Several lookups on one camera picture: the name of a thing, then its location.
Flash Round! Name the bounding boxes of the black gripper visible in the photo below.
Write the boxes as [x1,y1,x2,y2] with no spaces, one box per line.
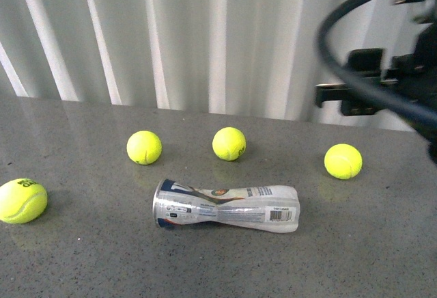
[315,21,437,165]

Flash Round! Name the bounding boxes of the clear plastic tennis ball can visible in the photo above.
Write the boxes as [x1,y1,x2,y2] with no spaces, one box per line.
[152,179,300,234]

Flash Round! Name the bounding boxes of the rightmost yellow tennis ball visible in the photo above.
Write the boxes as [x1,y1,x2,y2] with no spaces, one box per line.
[324,144,363,180]

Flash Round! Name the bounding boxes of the yellow tennis ball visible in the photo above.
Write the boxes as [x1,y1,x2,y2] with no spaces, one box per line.
[1,178,48,224]
[324,144,363,180]
[126,131,163,165]
[212,127,246,161]

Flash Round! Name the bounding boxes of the leftmost yellow tennis ball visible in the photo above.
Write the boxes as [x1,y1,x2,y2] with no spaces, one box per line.
[1,178,48,224]

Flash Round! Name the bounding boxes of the white pleated curtain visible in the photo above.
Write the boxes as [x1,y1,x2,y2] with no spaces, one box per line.
[0,0,437,131]

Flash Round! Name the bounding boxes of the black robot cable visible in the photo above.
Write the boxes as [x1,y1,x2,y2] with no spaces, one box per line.
[315,0,437,126]

